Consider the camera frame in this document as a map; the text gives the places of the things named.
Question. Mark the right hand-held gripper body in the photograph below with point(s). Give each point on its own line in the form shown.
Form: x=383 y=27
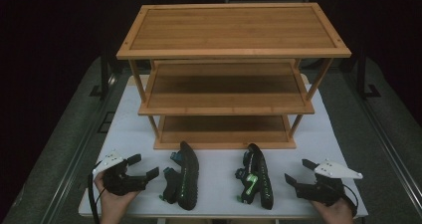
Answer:
x=326 y=189

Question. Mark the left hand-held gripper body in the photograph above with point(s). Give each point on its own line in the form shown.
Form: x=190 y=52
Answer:
x=121 y=180

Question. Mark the black shoe with green accents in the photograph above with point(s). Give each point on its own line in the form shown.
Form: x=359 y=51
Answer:
x=263 y=180
x=187 y=177

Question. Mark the three-tier wooden shoe rack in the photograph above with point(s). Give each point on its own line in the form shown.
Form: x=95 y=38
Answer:
x=232 y=28

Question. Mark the person's right hand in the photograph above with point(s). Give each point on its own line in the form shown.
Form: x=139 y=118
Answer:
x=336 y=210

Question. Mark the person's left hand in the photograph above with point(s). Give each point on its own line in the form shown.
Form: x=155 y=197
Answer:
x=114 y=204

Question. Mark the black metal stand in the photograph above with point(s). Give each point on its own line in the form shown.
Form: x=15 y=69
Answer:
x=105 y=74

